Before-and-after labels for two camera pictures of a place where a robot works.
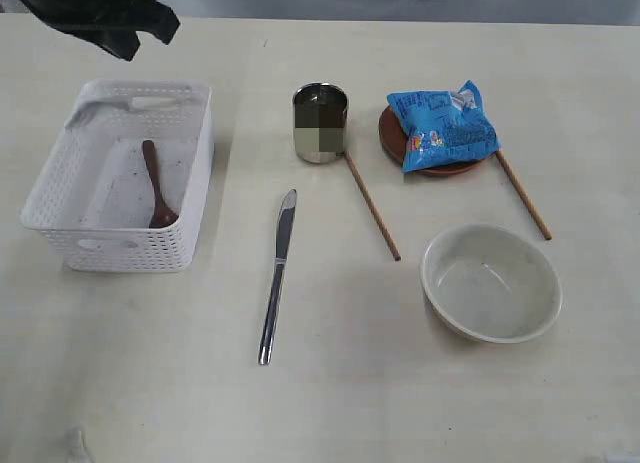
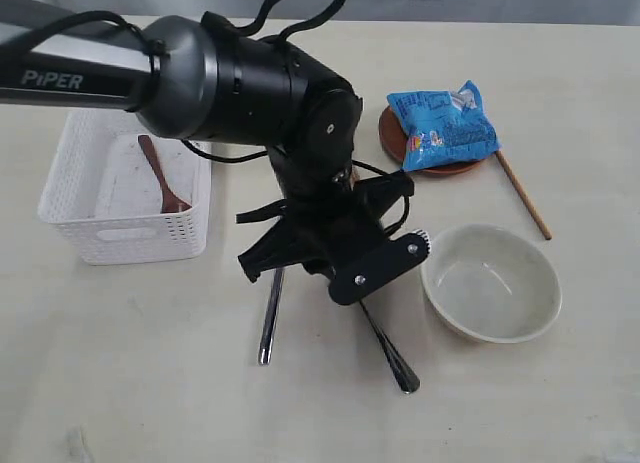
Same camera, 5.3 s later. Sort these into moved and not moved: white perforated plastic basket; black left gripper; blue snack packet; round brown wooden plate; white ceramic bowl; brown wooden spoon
Moved: white perforated plastic basket; black left gripper; brown wooden spoon
Not moved: white ceramic bowl; blue snack packet; round brown wooden plate
